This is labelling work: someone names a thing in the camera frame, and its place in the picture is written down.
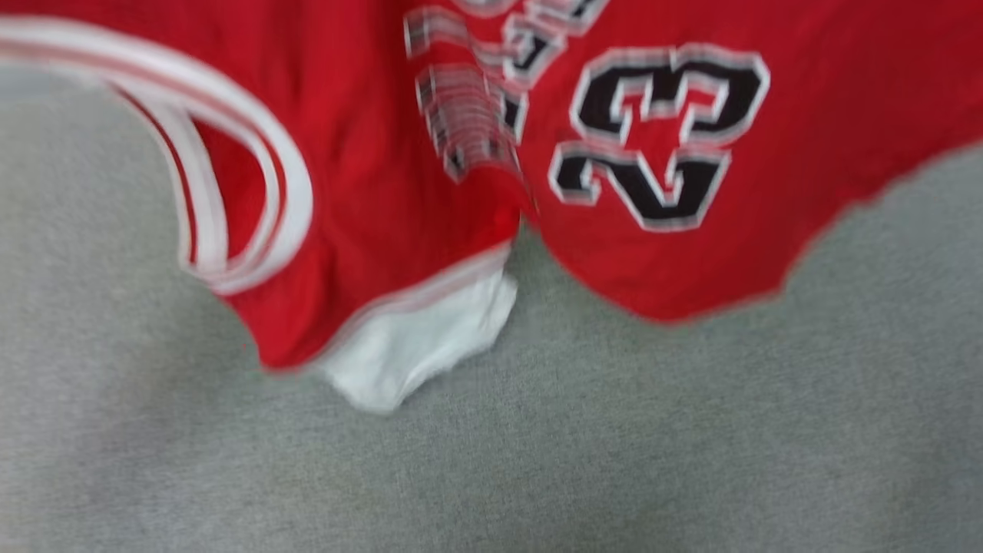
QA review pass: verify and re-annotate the red basketball jersey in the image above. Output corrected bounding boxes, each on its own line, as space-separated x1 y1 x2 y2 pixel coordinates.
0 0 983 416

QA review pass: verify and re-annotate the grey fabric sofa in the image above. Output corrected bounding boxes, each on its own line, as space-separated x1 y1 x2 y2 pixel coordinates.
0 61 983 553

